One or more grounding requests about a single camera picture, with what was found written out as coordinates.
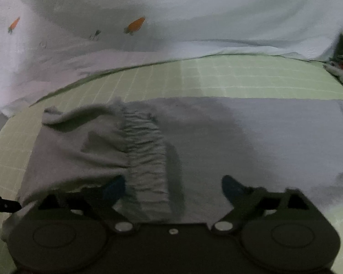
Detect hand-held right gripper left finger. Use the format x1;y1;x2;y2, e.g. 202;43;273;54
38;175;132;234

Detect grey pants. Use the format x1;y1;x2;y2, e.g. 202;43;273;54
1;97;343;234

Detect white carrot print blanket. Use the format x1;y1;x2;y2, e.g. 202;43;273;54
0;0;343;117

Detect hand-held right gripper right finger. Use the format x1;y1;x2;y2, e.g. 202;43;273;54
212;175;313;234

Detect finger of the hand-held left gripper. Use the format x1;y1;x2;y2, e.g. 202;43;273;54
0;195;21;213

